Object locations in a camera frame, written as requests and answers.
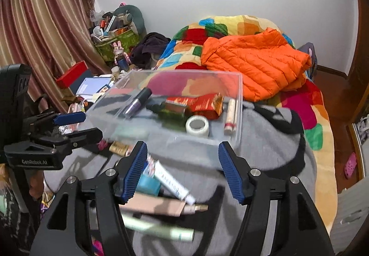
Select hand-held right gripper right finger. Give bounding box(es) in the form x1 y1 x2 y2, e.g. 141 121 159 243
217 141 336 256

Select white red lip balm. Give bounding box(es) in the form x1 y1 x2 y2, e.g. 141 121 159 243
224 99 238 134

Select white printed ointment tube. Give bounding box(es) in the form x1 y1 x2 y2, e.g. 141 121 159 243
146 155 196 206

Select pink clog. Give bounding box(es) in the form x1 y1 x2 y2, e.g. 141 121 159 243
344 152 358 179

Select brown labelled small tube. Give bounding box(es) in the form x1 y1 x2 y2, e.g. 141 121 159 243
109 141 133 157

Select colourful patchwork blanket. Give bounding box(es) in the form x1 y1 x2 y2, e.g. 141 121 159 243
157 15 338 216

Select wooden door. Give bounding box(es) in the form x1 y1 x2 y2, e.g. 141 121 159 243
349 0 369 126

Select teal blue small box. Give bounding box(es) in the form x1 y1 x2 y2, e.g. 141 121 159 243
135 172 162 197

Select dark green glass bottle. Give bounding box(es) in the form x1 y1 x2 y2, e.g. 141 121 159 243
146 101 192 130

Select orange puffer jacket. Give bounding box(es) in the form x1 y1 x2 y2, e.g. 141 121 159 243
201 28 312 102

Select dark blue pillow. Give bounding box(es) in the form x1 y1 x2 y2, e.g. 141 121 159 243
297 42 318 72

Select tan cardboard box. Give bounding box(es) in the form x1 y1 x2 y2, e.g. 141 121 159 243
119 193 208 217

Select purple black cosmetic tube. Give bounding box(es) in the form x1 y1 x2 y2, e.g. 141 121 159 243
124 88 152 118

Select pale mint green packet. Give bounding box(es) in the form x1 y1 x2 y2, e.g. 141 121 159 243
114 126 145 139

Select clear plastic storage box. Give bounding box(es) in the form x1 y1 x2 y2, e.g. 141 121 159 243
86 70 243 150

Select dark maroon clothing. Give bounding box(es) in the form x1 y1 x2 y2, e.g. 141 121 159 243
130 32 171 69

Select bunny topped blue bottle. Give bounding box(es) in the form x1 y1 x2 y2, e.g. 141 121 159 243
112 41 131 72

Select grey black patterned blanket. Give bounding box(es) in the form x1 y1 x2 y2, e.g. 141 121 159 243
43 100 318 256

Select grey green neck pillow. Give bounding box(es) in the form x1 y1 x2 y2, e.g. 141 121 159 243
114 5 146 36

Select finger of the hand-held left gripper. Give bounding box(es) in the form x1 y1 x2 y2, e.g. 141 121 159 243
24 111 87 132
30 127 103 153

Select striped pink beige curtain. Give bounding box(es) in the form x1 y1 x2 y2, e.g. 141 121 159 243
0 0 116 114

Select red box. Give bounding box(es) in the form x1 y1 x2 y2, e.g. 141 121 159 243
55 60 88 89

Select white plastic chair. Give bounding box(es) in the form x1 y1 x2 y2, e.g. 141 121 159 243
336 184 369 245

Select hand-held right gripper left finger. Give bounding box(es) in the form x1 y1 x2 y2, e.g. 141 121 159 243
29 141 149 256

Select pale green white tube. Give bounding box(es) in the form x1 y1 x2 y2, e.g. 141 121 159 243
122 214 195 243

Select blue notebook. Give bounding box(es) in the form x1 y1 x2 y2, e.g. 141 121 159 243
76 77 112 96

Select colourful plush toys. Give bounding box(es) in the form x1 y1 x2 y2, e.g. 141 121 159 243
41 192 55 216

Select white tape roll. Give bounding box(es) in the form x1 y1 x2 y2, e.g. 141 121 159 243
185 115 210 138

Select white shoes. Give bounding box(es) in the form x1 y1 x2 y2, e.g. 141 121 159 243
357 116 369 141

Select red foil packet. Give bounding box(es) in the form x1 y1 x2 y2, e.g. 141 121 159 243
167 94 225 120

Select green patterned bag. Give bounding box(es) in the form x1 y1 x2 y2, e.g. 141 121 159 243
94 29 141 63

